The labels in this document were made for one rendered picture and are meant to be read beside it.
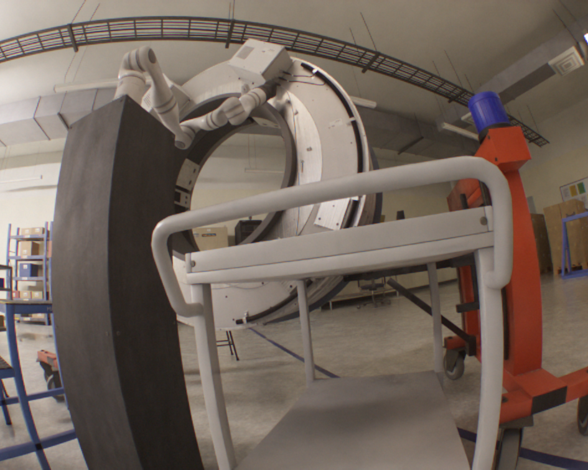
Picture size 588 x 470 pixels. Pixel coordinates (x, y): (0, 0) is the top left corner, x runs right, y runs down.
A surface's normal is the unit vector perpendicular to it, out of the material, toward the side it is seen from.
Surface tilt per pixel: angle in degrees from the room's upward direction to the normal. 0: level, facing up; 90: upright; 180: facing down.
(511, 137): 90
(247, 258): 90
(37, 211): 90
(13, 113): 90
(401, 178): 114
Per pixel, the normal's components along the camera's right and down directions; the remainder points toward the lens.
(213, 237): 0.34, -0.20
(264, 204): -0.27, 0.27
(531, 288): -0.33, -0.13
